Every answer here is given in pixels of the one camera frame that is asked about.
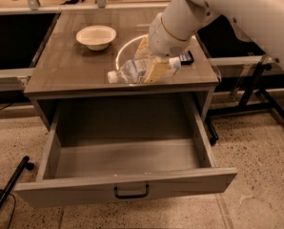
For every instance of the grey wooden drawer cabinet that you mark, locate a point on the grey wooden drawer cabinet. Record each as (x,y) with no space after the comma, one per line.
(67,69)

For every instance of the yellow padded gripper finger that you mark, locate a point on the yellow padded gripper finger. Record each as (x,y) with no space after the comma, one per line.
(143,50)
(158,67)

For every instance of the black drawer handle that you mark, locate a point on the black drawer handle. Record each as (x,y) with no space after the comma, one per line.
(131,192)

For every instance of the black rolling side table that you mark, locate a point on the black rolling side table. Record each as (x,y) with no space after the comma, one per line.
(218,40)

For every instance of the dark blue snack packet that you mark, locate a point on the dark blue snack packet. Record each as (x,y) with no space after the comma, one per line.
(186,58)

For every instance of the white ceramic bowl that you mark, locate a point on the white ceramic bowl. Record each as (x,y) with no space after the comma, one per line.
(96,38)

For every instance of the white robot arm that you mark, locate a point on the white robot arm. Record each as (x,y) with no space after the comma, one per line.
(261,21)

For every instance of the black stand leg with caster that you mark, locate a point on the black stand leg with caster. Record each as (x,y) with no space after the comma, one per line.
(23,164)

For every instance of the open grey top drawer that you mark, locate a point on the open grey top drawer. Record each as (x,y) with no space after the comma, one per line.
(98,143)

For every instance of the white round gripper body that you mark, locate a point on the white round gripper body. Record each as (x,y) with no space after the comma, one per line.
(165,42)

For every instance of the blue labelled plastic bottle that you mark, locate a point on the blue labelled plastic bottle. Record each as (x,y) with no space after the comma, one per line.
(135,71)

